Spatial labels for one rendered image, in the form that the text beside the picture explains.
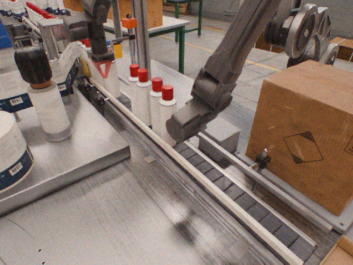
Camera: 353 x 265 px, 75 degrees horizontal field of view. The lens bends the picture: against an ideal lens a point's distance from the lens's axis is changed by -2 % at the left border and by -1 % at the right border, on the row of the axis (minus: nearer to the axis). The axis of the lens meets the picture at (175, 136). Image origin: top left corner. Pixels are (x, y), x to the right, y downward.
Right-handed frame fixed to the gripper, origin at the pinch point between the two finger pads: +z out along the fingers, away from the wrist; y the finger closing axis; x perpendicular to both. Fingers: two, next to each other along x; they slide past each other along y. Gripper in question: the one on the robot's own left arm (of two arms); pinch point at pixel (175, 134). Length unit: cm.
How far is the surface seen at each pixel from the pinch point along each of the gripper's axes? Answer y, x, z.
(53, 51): 13, -66, 44
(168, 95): 1.1, -9.7, -8.6
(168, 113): 1.7, -5.9, -4.9
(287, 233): -2.4, 33.5, -19.7
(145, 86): 0.4, -18.5, 2.0
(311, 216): -3.3, 29.9, -27.3
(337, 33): -533, -73, 151
